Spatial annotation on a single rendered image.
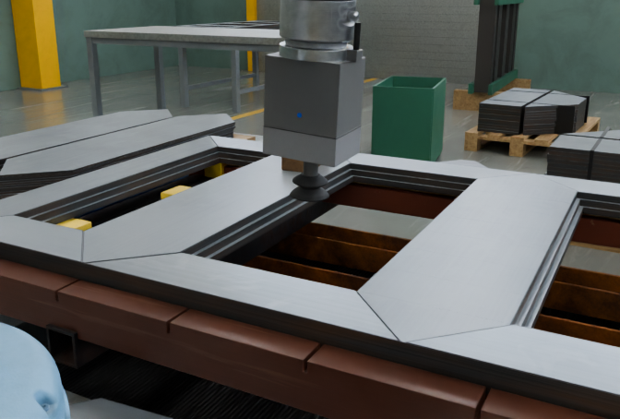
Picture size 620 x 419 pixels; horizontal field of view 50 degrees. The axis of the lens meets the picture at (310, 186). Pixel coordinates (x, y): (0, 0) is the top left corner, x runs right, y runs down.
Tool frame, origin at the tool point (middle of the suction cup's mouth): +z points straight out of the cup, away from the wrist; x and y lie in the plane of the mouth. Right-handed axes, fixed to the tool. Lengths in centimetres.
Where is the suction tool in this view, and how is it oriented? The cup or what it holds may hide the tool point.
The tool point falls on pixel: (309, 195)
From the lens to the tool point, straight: 72.9
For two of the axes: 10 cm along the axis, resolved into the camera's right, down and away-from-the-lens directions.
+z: -0.4, 9.4, 3.4
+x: -4.6, 2.8, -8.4
